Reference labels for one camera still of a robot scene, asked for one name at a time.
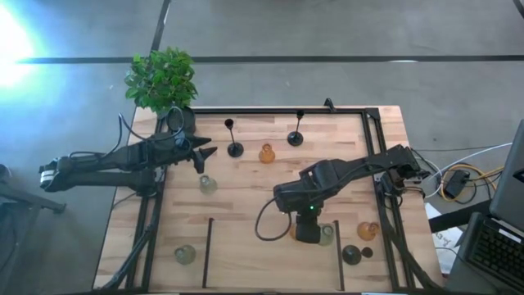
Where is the raised wooden shelf board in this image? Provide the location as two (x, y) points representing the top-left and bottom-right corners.
(203, 217), (346, 292)

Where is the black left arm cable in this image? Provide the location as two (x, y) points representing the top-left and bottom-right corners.
(117, 106), (186, 144)

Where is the black floor stand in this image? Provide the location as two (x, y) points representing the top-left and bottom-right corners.
(0, 163), (67, 230)

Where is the white paper sheet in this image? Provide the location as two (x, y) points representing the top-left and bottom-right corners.
(424, 202), (463, 275)

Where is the yellow cable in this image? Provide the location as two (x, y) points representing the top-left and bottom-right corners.
(440, 163), (505, 202)

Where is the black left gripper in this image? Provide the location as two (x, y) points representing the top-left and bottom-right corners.
(161, 133), (219, 174)

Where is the green leafy plant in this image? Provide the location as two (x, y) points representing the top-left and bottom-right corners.
(124, 46), (200, 116)

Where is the clear ribbed glass candle holder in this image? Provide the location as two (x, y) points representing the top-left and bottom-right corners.
(319, 223), (336, 247)
(174, 244), (197, 266)
(199, 175), (219, 196)

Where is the black metal table frame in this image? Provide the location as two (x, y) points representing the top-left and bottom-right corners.
(100, 106), (445, 293)

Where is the grey laptop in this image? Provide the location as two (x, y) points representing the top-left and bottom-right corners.
(448, 118), (524, 293)

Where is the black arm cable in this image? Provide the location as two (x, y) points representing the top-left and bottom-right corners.
(254, 196), (292, 242)
(117, 106), (186, 144)

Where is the white cable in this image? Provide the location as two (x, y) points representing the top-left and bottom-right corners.
(423, 142), (513, 200)

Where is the black stand bar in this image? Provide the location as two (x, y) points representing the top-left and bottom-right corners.
(427, 200), (492, 234)

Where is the black plant pot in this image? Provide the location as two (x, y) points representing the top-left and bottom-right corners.
(165, 105), (197, 138)

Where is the black power adapter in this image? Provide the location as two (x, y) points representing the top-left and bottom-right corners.
(444, 169), (472, 200)

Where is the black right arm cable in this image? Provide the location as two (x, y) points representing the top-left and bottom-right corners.
(254, 196), (292, 242)

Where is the tall black metal candlestick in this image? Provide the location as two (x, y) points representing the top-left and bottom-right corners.
(224, 118), (245, 159)

